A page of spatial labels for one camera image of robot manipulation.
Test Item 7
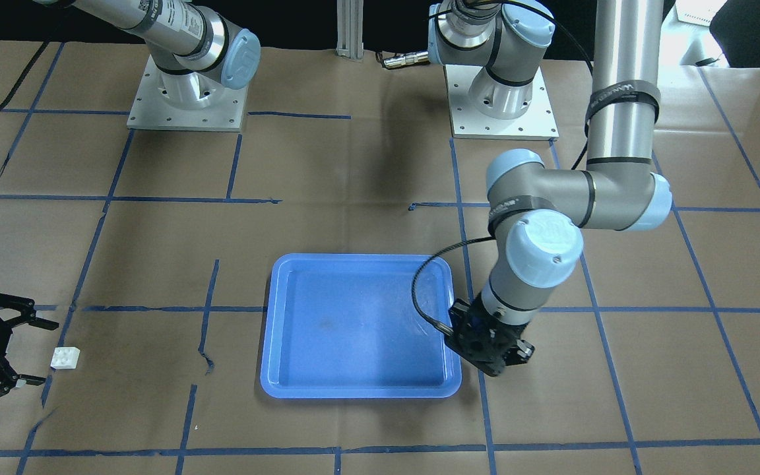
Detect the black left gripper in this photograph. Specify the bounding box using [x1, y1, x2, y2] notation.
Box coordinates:
[445, 298, 536, 377]

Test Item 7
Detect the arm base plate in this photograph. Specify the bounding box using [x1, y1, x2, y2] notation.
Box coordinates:
[127, 57, 248, 133]
[444, 65, 560, 141]

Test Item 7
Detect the blue plastic tray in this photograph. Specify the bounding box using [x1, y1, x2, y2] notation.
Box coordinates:
[260, 253, 462, 399]

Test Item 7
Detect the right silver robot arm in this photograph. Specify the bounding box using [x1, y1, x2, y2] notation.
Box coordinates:
[0, 1, 261, 397]

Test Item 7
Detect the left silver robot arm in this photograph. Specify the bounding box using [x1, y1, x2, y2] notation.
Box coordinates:
[428, 1, 672, 377]

